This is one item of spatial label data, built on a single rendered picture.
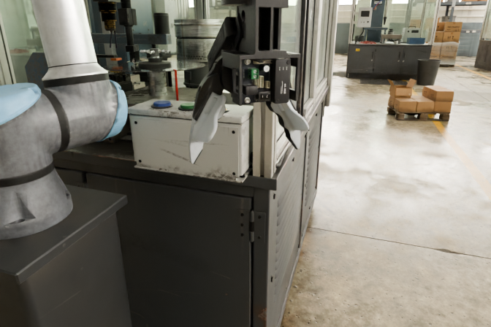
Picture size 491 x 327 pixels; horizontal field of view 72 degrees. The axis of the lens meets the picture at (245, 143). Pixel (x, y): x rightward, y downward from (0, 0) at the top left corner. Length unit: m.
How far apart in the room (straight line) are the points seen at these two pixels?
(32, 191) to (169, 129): 0.29
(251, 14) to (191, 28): 1.47
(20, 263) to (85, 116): 0.26
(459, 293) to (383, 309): 0.36
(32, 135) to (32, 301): 0.26
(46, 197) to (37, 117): 0.14
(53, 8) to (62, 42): 0.06
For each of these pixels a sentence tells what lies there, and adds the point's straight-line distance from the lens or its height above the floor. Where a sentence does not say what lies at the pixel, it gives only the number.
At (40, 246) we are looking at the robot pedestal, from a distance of 0.64.
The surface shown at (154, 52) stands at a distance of 1.19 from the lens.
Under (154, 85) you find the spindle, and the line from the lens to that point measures 1.19.
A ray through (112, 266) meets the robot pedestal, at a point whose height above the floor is 0.61.
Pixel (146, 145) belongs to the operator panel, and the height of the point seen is 0.81.
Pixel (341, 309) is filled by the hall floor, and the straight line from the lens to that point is 1.56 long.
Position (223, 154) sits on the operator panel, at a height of 0.81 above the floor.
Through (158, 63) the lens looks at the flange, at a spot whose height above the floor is 0.96.
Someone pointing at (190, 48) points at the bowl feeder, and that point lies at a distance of 1.84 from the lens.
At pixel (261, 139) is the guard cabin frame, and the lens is 0.76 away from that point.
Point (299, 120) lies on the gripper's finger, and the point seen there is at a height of 0.96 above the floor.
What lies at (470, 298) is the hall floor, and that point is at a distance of 1.81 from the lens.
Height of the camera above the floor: 1.07
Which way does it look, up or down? 19 degrees down
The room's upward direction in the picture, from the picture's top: straight up
